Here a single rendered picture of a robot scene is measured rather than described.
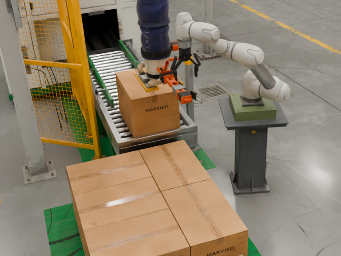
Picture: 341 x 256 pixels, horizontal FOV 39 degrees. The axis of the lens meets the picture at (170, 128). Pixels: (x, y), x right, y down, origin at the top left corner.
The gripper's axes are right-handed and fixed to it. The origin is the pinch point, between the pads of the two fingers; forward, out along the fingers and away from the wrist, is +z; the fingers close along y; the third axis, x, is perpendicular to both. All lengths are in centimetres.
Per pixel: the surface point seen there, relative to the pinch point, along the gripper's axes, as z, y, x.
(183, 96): 11.3, 3.4, 3.8
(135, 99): 46, 17, -73
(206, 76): 142, -130, -282
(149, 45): -5, 8, -51
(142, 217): 86, 43, 20
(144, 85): 24, 15, -51
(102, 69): 87, 13, -243
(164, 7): -32, -4, -49
